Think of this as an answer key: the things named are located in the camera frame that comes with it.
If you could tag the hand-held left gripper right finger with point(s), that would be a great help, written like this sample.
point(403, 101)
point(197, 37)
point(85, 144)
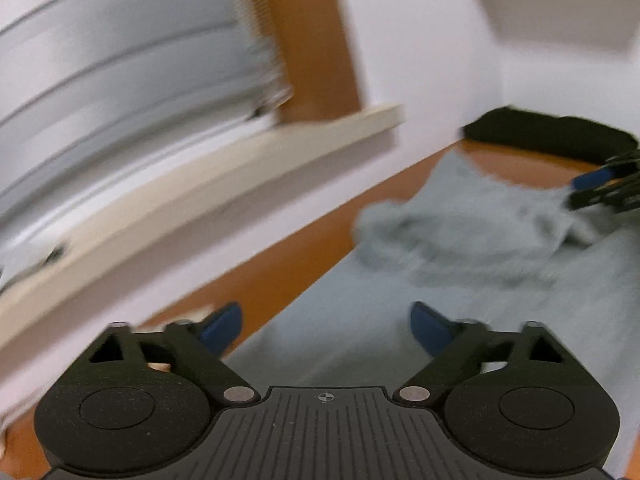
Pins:
point(430, 322)

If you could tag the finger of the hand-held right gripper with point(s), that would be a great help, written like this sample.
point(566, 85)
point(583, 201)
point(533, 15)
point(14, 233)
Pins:
point(595, 197)
point(595, 177)

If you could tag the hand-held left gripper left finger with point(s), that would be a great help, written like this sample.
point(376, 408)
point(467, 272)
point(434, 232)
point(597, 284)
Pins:
point(222, 325)

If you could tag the grey sweatshirt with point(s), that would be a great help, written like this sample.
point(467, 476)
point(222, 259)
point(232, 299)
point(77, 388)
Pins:
point(500, 270)

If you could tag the black cloth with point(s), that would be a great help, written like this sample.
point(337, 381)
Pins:
point(540, 132)

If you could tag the beige window sill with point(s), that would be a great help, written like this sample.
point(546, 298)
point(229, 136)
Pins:
point(200, 185)

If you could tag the small dark object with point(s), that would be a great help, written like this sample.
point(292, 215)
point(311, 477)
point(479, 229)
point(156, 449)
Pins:
point(57, 255)

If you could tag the white wall shelf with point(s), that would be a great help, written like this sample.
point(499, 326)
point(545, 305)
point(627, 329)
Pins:
point(550, 0)

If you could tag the wooden window frame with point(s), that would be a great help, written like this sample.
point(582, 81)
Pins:
point(310, 35)

